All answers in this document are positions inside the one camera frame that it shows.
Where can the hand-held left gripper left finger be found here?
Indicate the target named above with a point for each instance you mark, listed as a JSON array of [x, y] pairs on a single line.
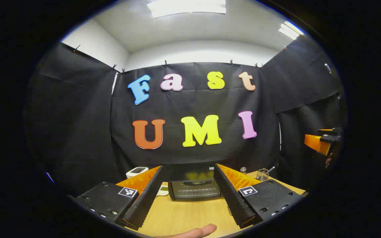
[[144, 201]]

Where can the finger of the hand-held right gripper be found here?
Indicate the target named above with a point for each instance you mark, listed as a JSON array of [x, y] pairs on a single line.
[[332, 133], [314, 142]]

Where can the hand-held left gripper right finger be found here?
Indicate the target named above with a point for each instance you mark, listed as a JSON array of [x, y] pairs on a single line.
[[232, 198]]

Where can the white square plate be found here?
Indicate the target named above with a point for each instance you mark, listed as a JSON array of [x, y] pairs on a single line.
[[162, 191]]

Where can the black electric oven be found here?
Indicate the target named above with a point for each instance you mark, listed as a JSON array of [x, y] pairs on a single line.
[[193, 191]]

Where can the white toaster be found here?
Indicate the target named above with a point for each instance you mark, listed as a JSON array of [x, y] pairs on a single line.
[[136, 172]]

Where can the clear glass cup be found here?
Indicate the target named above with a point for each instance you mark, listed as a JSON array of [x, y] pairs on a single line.
[[262, 175]]

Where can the white straw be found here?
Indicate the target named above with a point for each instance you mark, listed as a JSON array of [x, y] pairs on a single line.
[[271, 169]]

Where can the black backdrop cloth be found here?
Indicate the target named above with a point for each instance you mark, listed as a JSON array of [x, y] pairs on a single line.
[[177, 105]]

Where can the small ceiling light panel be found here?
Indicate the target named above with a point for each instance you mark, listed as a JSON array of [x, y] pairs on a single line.
[[289, 30]]

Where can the row of black clips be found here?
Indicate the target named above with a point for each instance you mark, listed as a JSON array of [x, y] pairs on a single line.
[[166, 62]]

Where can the large ceiling light panel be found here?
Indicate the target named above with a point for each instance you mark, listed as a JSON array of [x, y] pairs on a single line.
[[187, 6]]

